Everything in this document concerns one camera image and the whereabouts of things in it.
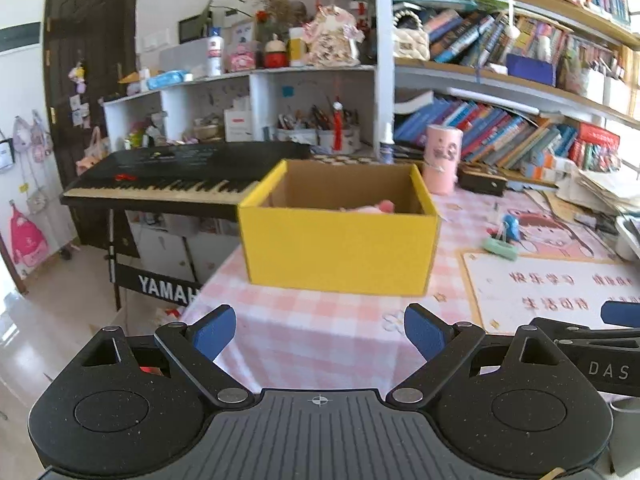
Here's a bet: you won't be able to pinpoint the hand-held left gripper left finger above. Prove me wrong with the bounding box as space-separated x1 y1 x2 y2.
75 304 256 408

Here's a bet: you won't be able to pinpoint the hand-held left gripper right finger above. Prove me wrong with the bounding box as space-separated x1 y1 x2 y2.
385 303 576 406

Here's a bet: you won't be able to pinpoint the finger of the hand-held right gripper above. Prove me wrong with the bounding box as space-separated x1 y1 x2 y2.
601 300 640 327
529 316 640 349

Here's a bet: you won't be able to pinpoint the green binder clip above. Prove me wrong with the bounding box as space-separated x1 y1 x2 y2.
482 237 519 261

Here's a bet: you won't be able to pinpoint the yellow cardboard box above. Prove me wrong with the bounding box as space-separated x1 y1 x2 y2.
237 159 442 297

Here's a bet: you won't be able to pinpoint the small blue green toy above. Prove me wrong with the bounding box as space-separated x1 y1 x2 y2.
487 214 522 243

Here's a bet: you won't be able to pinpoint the pink plush pig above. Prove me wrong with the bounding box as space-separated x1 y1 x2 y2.
340 200 396 213

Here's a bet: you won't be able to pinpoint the pink chequered cloth desktop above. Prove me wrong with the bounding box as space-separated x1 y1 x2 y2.
177 160 640 401

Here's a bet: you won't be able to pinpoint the black keyboard stand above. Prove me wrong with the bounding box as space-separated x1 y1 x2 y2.
107 207 206 311

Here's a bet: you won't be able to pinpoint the white raised board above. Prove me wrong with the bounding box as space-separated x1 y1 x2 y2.
615 215 640 261

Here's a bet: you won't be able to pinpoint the white storage cabinet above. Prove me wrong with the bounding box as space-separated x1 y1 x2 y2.
125 210 241 286

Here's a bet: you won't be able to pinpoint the beige booklet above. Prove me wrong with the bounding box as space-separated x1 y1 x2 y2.
540 190 591 222

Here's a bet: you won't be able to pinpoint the stack of white papers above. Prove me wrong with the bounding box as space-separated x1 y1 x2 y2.
557 165 640 216

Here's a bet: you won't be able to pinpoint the dark brown stapler box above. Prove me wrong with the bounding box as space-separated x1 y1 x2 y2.
457 162 508 197

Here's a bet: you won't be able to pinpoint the orange white small carton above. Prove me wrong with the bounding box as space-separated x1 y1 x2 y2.
520 164 566 182
530 154 576 173

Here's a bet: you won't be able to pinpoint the pink cylindrical container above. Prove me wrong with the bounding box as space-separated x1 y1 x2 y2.
424 125 463 196

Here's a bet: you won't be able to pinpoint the red gift box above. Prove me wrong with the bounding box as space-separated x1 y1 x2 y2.
570 122 621 171

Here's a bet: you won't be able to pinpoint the black electronic keyboard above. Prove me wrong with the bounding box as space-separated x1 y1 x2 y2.
60 141 313 221

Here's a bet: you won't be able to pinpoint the white spray bottle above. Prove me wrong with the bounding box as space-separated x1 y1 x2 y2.
379 122 396 163

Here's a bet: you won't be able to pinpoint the wooden chessboard box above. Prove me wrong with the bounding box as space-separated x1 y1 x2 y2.
312 154 426 166

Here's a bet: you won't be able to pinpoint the white box with red label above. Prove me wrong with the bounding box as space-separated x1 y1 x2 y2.
223 109 253 142

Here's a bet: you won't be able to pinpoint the pink backpack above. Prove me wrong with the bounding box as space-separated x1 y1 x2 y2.
10 205 51 268

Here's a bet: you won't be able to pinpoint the white pen cup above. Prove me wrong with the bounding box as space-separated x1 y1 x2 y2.
276 127 317 144
316 127 361 153

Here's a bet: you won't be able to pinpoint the row of blue-spined books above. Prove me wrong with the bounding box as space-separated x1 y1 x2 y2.
395 97 581 168

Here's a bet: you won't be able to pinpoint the pink handbag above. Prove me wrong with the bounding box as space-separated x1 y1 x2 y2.
75 127 108 176

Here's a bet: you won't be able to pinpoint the white pencil containers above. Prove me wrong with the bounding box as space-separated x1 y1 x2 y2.
580 67 633 113

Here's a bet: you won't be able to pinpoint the red tassel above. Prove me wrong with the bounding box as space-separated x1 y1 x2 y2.
332 97 346 153

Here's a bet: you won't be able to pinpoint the white cubby shelf unit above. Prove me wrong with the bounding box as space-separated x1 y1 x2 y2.
102 65 378 153

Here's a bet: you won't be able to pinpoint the blue tissue pack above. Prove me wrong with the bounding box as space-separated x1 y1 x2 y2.
146 71 193 91

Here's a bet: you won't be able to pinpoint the dark blue box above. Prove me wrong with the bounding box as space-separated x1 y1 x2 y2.
506 54 557 87

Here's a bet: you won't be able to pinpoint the pink printed box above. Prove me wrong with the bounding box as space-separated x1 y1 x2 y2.
223 42 258 73

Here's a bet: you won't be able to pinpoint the grey storage box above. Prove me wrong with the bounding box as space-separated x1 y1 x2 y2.
159 40 211 76

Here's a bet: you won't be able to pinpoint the white bottle with red label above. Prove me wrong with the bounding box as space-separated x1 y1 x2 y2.
206 27 224 77

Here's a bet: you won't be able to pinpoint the red round pot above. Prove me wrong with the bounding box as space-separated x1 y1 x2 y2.
262 34 290 68

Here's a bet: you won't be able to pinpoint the white quilted handbag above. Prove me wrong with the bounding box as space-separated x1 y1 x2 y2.
392 15 431 60

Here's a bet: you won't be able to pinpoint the yellow white cup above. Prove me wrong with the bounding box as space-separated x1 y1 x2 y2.
289 27 307 67

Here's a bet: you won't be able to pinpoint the row of mixed-colour books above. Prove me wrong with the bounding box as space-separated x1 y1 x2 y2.
425 7 576 68

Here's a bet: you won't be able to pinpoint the pig decoration plaque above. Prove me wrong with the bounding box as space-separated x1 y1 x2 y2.
302 5 366 67

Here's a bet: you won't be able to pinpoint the dark wooden door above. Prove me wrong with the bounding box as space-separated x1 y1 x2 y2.
42 0 138 261

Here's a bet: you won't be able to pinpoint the white frame wooden bookshelf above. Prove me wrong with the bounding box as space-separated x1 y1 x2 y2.
372 0 640 161

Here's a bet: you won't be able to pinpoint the black picture frame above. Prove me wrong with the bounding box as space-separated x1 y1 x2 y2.
178 12 213 43

